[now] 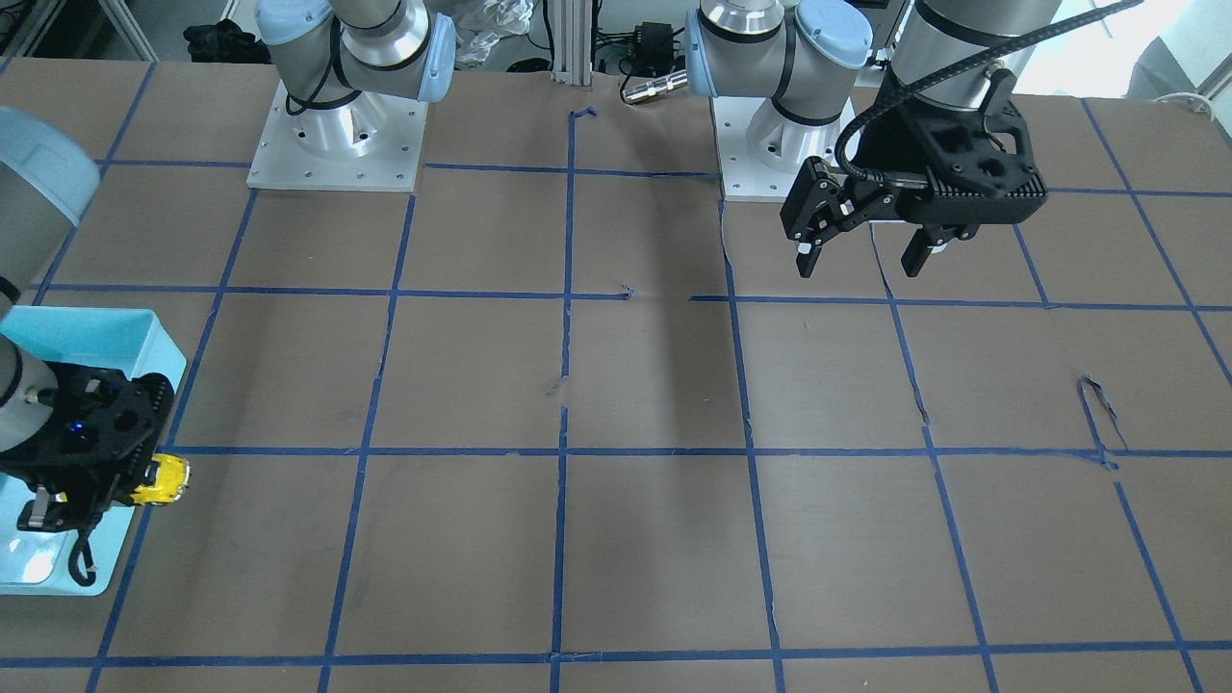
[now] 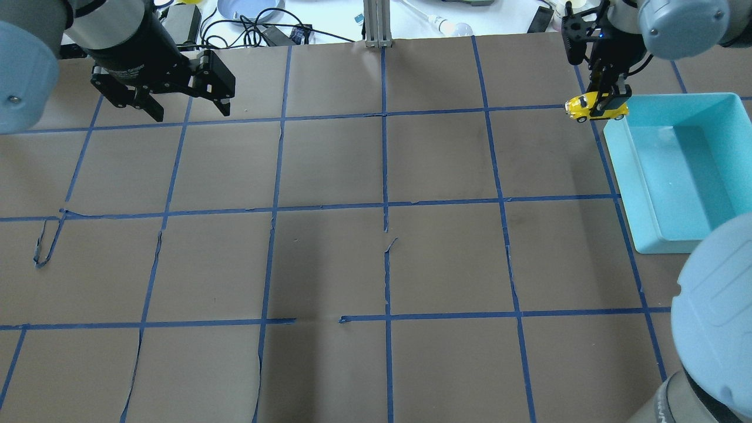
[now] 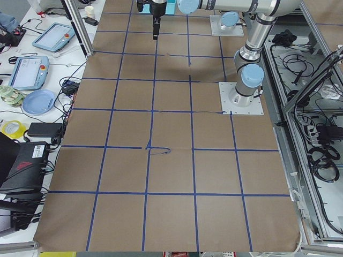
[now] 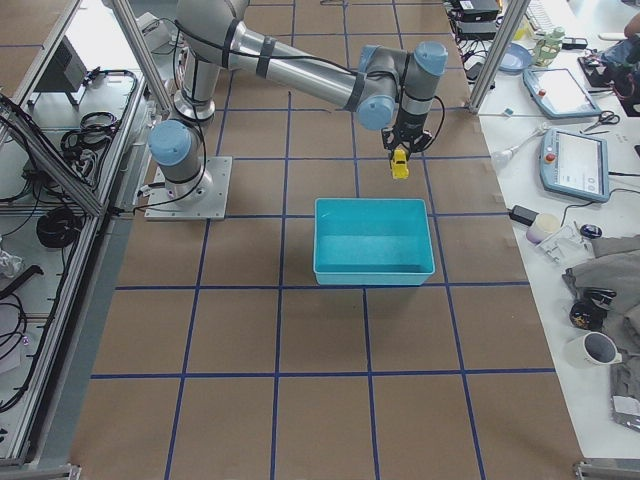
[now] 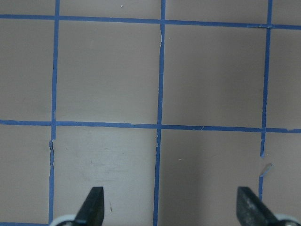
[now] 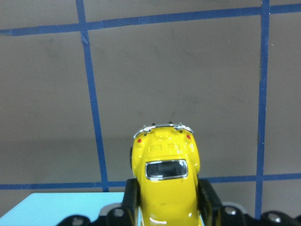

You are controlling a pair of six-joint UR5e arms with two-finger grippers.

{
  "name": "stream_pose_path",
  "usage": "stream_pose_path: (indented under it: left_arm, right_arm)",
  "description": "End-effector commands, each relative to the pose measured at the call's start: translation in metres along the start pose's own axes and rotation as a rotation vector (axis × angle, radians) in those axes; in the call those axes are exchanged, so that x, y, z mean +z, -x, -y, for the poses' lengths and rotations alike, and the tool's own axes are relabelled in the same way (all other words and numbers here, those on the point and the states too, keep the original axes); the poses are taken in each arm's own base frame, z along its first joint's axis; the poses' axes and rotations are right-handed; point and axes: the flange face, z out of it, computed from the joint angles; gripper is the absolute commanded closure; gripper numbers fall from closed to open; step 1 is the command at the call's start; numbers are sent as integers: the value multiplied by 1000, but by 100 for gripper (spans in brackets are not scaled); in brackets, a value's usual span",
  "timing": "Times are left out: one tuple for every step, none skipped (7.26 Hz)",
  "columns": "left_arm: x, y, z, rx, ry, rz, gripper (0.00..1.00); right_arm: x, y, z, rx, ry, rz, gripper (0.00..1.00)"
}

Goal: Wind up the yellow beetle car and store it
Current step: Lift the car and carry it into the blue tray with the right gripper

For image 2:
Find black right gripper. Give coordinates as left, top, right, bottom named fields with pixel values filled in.
left=561, top=2, right=647, bottom=115

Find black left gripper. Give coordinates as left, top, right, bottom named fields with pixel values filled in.
left=82, top=9, right=236, bottom=123

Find yellow beetle toy car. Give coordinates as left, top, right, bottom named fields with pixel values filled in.
left=564, top=92, right=629, bottom=123

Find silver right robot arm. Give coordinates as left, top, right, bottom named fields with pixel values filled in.
left=560, top=1, right=751, bottom=422

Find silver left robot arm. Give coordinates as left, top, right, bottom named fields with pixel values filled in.
left=1, top=1, right=236, bottom=134

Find black power adapter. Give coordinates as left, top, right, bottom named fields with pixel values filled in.
left=160, top=4, right=201, bottom=51

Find light blue plastic bin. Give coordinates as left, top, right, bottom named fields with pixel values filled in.
left=603, top=93, right=751, bottom=254

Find blue plastic plate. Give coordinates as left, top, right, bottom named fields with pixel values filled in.
left=216, top=0, right=285, bottom=24

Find white light bulb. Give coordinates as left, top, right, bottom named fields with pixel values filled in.
left=427, top=15, right=474, bottom=37

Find aluminium frame post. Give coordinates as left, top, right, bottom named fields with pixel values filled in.
left=362, top=0, right=393, bottom=49

